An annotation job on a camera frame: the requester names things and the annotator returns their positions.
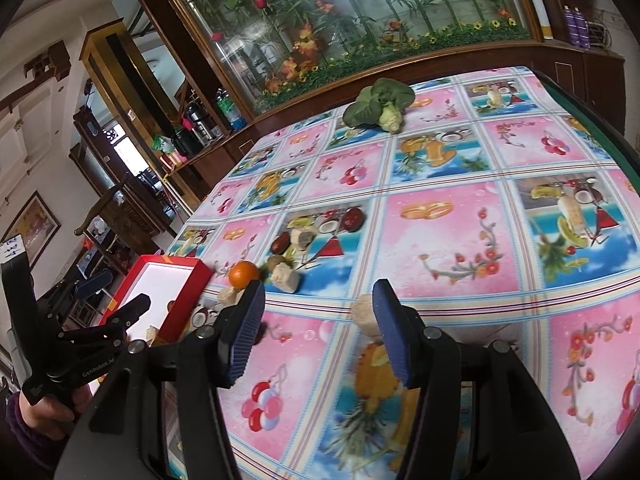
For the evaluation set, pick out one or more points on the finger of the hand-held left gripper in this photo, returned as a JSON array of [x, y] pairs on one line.
[[95, 281], [132, 308]]

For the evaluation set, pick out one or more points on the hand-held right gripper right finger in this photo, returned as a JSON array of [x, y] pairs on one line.
[[395, 335]]

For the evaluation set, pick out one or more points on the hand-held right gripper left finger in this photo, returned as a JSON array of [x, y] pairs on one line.
[[245, 332]]

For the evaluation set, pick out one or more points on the peeled sugarcane piece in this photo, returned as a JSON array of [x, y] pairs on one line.
[[286, 277], [150, 333], [366, 316], [229, 296], [302, 237]]

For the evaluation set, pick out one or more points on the red cardboard box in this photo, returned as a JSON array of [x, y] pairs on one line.
[[170, 266]]

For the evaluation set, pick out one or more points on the orange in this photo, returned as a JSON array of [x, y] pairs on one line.
[[244, 274]]

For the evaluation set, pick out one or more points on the olive brown round fruit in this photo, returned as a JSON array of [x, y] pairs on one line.
[[276, 263]]

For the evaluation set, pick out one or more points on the dark brown round fruit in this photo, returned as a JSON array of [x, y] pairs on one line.
[[354, 218]]

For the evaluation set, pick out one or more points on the person's left forearm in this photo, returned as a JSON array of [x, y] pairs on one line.
[[27, 445]]

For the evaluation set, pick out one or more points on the person's left hand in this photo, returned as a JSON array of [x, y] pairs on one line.
[[47, 410]]

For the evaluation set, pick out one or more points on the framed painting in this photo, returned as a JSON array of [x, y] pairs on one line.
[[32, 227]]

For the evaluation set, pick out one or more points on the wooden chair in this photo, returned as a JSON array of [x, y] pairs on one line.
[[117, 195]]

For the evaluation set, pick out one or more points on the fruit print tablecloth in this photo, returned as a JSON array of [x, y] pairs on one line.
[[440, 240]]

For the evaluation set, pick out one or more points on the green plastic bag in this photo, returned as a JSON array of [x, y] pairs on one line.
[[162, 144]]

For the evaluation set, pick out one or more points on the black kettle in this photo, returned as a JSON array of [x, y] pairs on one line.
[[183, 143]]

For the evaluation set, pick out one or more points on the black thermos flask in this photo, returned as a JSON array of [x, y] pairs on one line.
[[200, 123]]

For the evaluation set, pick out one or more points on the green plastic bottle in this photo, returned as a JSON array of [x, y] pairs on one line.
[[228, 108]]

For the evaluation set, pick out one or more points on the wooden pillar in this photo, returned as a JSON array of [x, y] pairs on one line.
[[112, 60]]

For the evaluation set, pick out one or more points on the green bok choy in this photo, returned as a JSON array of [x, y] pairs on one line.
[[377, 102]]

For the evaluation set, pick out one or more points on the dark wooden sideboard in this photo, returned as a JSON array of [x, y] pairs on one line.
[[565, 62]]

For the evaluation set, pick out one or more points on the glass case with artificial flowers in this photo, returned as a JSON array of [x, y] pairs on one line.
[[350, 15]]

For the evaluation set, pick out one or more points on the purple bottle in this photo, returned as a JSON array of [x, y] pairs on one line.
[[581, 28], [568, 25]]

